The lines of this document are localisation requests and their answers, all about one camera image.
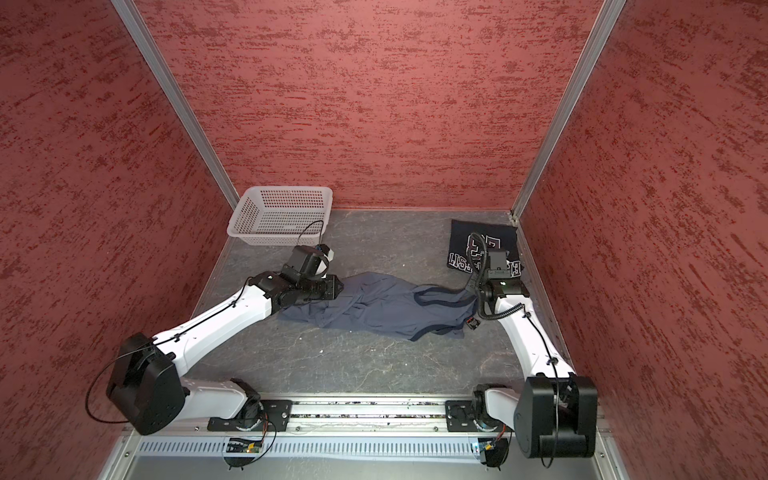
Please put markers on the white plastic laundry basket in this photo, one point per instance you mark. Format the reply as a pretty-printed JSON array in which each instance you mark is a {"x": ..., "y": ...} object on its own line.
[{"x": 281, "y": 215}]

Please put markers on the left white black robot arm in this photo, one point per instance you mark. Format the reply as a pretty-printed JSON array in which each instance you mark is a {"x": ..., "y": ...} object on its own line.
[{"x": 148, "y": 382}]

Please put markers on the navy tank top red trim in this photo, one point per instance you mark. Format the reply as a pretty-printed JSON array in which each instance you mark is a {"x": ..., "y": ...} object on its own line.
[{"x": 463, "y": 249}]

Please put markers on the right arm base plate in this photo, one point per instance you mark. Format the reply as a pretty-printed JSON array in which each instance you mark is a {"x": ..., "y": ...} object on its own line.
[{"x": 470, "y": 416}]

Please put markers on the left circuit board with wires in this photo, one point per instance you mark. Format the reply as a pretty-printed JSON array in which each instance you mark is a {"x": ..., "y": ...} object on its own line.
[{"x": 240, "y": 452}]

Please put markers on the aluminium front rail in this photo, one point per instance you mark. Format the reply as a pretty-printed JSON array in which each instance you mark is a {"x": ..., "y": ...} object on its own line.
[{"x": 385, "y": 414}]

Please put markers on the corner aluminium profile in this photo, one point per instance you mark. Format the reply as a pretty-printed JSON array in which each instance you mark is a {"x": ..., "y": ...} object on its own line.
[
  {"x": 599, "y": 34},
  {"x": 135, "y": 25}
]

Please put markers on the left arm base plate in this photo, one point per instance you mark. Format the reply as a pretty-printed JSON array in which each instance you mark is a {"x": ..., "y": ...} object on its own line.
[{"x": 279, "y": 415}]

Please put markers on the white slotted cable duct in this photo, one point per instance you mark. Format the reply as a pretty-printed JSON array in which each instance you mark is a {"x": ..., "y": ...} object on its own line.
[{"x": 450, "y": 449}]

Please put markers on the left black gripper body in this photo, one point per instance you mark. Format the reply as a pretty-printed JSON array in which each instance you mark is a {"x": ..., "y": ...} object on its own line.
[{"x": 319, "y": 288}]

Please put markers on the right corner aluminium profile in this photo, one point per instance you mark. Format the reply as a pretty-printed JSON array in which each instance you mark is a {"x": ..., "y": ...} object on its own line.
[{"x": 599, "y": 34}]

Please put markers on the circuit board with wires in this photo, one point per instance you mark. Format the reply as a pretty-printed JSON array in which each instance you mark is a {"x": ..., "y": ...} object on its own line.
[
  {"x": 240, "y": 452},
  {"x": 492, "y": 453}
]

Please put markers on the left corner aluminium profile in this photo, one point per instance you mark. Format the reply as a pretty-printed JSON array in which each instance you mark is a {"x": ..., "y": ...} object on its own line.
[{"x": 135, "y": 25}]

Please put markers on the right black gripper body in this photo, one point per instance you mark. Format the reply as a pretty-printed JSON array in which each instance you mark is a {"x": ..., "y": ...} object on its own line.
[{"x": 480, "y": 282}]

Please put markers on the right circuit board with wires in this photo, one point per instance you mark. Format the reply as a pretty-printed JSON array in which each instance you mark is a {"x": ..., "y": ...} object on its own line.
[{"x": 492, "y": 453}]

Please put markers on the grey-blue tank top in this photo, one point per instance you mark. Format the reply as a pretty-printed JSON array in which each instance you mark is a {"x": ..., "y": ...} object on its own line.
[{"x": 389, "y": 306}]

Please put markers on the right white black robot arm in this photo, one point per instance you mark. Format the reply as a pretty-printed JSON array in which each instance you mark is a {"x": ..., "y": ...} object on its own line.
[{"x": 555, "y": 413}]

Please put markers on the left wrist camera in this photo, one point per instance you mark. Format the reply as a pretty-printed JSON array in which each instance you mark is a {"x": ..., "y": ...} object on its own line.
[{"x": 307, "y": 263}]

